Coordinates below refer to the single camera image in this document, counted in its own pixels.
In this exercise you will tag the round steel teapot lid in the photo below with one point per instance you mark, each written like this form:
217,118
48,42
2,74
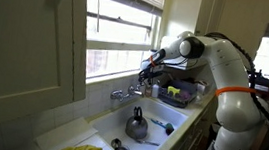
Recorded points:
116,143

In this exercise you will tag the metal fork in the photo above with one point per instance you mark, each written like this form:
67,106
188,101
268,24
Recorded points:
149,142

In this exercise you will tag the yellow sponge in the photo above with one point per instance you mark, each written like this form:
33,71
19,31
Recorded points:
173,90

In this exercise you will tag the kitchen window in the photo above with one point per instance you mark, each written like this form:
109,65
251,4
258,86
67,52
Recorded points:
118,33

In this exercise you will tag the dark dish rack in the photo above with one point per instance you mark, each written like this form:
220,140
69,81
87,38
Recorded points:
188,90

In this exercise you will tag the stainless steel teapot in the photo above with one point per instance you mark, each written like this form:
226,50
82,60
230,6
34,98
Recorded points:
136,127

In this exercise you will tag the soap bottle with black pump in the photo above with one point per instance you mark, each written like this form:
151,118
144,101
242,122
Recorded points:
148,91

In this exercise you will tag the blue green dish brush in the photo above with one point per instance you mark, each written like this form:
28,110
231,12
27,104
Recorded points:
168,128

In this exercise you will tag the lower cabinet fronts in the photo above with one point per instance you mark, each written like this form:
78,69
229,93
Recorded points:
191,138

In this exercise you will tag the soap bottle with white pump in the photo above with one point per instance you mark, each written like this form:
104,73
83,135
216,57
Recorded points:
155,91

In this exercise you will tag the cream cabinet door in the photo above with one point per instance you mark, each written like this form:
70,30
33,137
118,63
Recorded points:
20,46

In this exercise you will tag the white plastic container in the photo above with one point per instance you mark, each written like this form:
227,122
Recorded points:
203,87

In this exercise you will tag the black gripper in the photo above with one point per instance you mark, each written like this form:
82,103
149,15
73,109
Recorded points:
151,74

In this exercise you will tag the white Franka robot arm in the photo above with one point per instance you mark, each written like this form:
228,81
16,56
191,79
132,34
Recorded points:
234,109

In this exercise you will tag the chrome wall faucet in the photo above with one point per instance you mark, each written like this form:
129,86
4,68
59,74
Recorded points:
126,93

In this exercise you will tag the white sink basin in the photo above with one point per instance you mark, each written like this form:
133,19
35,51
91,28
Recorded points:
112,126

